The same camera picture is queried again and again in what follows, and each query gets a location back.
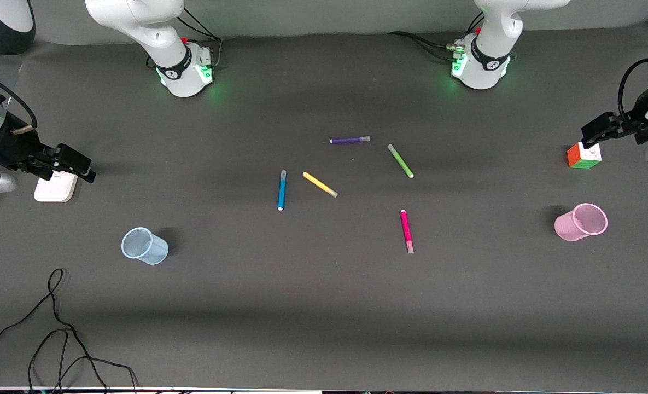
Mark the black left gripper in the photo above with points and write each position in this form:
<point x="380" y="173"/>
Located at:
<point x="634" y="125"/>

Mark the purple marker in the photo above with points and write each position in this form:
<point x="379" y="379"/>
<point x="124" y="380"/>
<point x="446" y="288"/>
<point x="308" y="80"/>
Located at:
<point x="350" y="140"/>

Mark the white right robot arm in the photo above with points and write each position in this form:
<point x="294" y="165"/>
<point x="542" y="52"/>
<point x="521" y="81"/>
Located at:
<point x="159" y="33"/>

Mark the white power adapter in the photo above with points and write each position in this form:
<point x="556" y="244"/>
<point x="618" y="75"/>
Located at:
<point x="54" y="189"/>

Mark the green marker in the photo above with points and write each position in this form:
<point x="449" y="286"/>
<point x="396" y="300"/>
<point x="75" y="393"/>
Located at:
<point x="401" y="161"/>

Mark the yellow marker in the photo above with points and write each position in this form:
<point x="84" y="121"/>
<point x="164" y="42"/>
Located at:
<point x="319" y="184"/>

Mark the light blue plastic cup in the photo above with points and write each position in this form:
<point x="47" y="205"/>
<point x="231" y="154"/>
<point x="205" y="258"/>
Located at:
<point x="147" y="249"/>

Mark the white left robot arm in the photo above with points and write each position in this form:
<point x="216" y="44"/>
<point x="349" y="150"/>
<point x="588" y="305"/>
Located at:
<point x="493" y="44"/>

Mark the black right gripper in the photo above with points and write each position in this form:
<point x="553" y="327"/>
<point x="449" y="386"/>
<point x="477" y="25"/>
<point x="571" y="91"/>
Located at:
<point x="13" y="148"/>

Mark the blue marker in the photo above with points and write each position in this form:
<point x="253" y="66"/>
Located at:
<point x="281" y="191"/>

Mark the pink marker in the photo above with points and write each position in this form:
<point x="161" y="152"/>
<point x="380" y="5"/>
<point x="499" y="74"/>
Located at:
<point x="406" y="230"/>

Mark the pink plastic cup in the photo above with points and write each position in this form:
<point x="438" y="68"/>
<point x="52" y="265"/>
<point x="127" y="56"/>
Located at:
<point x="578" y="224"/>

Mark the multicoloured puzzle cube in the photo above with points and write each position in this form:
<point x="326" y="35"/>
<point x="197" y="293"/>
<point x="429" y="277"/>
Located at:
<point x="583" y="156"/>

